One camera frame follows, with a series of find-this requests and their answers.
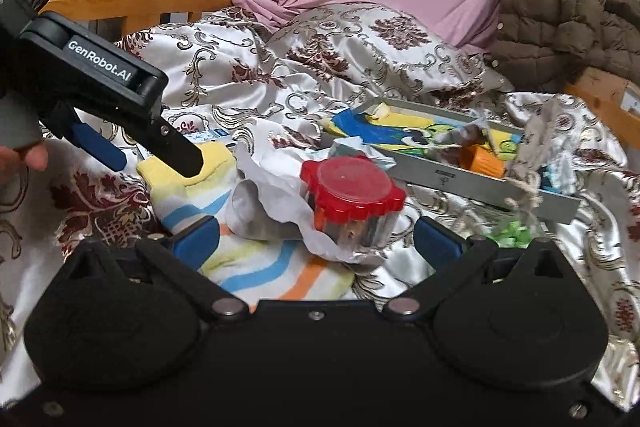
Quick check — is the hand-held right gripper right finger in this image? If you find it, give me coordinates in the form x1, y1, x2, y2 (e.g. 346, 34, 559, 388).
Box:
382, 215, 568, 321

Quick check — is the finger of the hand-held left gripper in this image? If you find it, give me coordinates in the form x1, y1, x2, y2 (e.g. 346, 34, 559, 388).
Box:
39, 101, 128, 173
144, 113, 206, 176

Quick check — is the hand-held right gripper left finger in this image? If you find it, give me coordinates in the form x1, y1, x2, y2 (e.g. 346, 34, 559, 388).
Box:
70, 215, 249, 321

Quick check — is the grey cartoon print tray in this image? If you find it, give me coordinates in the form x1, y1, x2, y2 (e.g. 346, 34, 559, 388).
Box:
320, 97, 583, 225

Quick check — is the striped yellow sock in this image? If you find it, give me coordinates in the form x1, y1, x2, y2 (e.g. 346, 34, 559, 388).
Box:
137, 142, 356, 303

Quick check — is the red lid plastic jar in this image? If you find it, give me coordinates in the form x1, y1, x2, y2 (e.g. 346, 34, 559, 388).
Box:
300, 156, 407, 258

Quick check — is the white blue sock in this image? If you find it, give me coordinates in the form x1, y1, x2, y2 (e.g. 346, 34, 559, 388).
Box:
542, 157, 577, 196

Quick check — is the person's left hand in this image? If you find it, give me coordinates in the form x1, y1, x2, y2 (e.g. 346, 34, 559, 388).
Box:
0, 142, 49, 182

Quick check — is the glass jar of green stars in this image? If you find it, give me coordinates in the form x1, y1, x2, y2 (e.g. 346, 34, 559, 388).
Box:
470, 172, 551, 253

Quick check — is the orange plastic item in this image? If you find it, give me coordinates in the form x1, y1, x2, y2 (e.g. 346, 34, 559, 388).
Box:
460, 144, 506, 178

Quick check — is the floral satin blanket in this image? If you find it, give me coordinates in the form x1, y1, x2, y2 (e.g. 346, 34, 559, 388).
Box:
0, 4, 640, 408

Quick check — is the cardboard box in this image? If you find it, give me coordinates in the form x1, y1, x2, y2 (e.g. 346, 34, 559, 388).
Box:
575, 67, 640, 112

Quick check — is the brown puffer jacket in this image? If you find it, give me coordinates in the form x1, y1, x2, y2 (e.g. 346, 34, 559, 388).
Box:
492, 0, 640, 94

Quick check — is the wooden bed frame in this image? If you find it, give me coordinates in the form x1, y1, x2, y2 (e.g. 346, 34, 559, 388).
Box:
37, 0, 640, 152

